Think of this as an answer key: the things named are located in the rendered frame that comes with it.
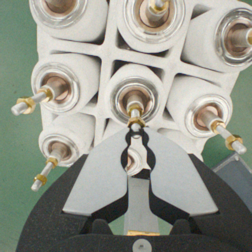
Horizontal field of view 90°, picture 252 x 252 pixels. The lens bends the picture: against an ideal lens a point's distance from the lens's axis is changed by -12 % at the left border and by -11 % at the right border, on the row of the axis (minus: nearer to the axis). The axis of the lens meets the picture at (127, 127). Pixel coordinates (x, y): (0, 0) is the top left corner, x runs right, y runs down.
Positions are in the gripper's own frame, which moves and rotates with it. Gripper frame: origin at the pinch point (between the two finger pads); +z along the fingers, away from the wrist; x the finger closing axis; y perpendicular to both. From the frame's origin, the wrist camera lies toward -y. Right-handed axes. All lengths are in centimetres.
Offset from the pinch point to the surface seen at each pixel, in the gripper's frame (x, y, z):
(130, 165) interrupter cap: -0.8, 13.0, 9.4
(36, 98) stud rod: -11.2, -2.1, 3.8
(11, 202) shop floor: -81, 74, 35
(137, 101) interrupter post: 0.3, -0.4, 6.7
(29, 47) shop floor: -32.4, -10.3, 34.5
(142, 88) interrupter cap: 1.1, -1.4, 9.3
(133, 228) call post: -0.3, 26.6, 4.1
